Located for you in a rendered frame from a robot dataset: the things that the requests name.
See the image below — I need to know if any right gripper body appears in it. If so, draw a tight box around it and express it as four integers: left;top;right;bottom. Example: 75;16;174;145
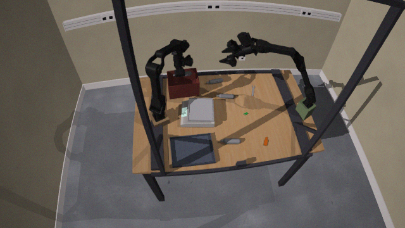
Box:
228;45;246;67

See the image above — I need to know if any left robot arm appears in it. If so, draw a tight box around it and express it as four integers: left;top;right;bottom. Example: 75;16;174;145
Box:
145;39;193;122

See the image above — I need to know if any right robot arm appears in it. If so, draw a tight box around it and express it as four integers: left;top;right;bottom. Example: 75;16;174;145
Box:
227;32;316;108

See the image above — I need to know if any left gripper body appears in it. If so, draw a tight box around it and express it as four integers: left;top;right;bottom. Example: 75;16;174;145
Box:
173;57;185;77

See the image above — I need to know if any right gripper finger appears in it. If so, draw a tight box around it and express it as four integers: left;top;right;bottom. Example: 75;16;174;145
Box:
222;47;232;53
219;55;230;65

